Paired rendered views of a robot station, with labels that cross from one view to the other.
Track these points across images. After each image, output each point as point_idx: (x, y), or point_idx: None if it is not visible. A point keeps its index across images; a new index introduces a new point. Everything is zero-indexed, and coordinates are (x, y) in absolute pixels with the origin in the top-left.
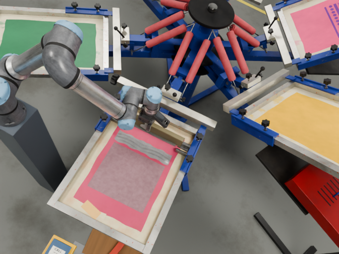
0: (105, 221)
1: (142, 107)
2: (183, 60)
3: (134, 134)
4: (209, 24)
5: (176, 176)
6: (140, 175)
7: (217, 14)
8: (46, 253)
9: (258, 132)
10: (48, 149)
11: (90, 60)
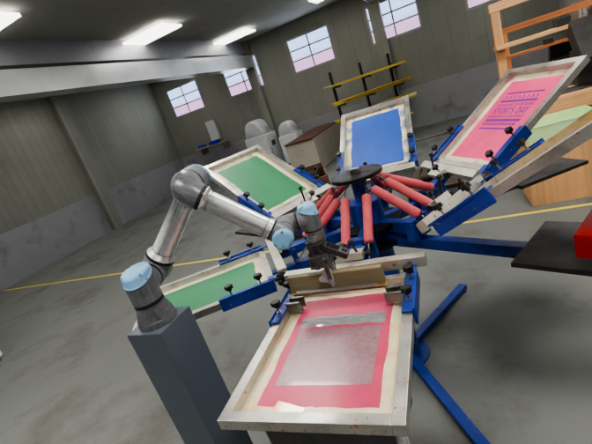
0: None
1: (306, 243)
2: None
3: (324, 314)
4: (357, 178)
5: None
6: (350, 345)
7: (362, 172)
8: None
9: (469, 205)
10: (222, 399)
11: (252, 284)
